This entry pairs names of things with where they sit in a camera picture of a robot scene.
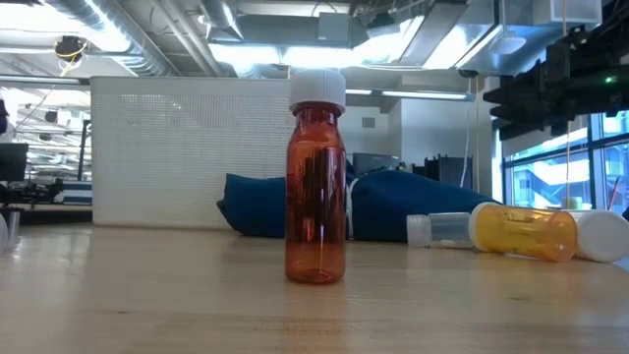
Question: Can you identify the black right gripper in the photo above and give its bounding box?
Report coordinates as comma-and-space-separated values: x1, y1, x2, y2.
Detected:
484, 41, 591, 143

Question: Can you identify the orange pill bottle white cap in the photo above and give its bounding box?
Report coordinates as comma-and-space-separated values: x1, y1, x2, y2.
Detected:
468, 201, 580, 264

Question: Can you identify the clear vial with white cap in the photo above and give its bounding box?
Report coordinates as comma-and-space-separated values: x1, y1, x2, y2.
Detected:
406, 211, 474, 250

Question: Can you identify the white plastic bottle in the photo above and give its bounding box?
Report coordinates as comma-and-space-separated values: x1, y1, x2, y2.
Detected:
564, 208, 629, 264

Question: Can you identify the amber bottle with white cap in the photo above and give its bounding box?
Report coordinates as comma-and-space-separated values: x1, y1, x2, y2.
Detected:
284, 68, 348, 285

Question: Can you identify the white perforated plastic basket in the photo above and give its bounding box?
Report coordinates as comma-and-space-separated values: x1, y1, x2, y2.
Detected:
90, 76, 295, 231

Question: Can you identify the white pendant lamp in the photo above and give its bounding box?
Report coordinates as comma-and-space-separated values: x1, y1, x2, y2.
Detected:
488, 0, 528, 56

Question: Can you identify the black office equipment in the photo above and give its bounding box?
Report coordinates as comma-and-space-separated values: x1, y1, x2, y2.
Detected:
412, 154, 474, 191

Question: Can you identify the long fluorescent light fixture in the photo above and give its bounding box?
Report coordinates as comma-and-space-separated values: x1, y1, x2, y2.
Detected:
345, 88, 477, 103

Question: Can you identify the dark office monitor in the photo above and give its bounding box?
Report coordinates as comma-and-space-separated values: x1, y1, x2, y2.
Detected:
352, 151, 400, 177

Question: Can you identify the blue white striped box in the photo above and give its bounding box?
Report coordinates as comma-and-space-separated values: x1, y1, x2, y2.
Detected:
62, 179, 93, 206

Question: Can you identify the wooden office desk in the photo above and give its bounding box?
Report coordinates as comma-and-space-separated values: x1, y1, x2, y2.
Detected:
0, 203, 93, 226

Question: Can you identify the black computer monitor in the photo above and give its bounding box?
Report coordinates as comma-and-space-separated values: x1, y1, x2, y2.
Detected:
0, 142, 29, 183

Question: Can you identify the blue drawstring bag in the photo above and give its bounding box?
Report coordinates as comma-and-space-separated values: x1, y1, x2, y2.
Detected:
216, 159, 500, 243

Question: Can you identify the white tie string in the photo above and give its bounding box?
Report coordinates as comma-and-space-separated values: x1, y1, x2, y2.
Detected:
345, 176, 363, 241

